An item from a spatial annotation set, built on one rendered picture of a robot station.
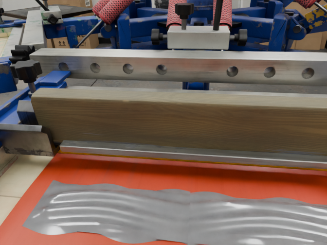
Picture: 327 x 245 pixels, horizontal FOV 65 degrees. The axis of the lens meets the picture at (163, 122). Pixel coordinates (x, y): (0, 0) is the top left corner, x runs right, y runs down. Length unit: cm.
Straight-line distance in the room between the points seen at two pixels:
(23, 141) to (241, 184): 29
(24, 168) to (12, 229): 10
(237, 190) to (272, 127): 9
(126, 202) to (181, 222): 7
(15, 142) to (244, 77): 40
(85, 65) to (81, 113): 23
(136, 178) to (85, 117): 10
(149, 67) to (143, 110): 22
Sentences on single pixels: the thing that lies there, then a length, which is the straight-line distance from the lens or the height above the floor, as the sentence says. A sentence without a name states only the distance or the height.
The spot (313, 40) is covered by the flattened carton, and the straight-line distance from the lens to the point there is 470.
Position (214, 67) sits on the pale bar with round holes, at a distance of 51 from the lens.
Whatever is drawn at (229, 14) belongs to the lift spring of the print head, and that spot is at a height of 108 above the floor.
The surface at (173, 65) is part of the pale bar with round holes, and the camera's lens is 51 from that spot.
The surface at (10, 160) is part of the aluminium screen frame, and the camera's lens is 42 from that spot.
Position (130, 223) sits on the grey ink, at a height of 96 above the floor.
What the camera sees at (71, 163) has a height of 96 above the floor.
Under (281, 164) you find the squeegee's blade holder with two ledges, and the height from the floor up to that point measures 99.
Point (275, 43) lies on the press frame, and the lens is 93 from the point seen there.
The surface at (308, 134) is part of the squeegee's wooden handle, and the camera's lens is 34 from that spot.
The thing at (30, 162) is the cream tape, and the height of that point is 96.
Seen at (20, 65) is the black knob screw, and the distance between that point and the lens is 48.
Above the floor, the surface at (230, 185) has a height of 96.
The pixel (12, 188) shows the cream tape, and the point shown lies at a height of 96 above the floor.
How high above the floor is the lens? 120
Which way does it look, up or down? 32 degrees down
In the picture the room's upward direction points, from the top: 1 degrees counter-clockwise
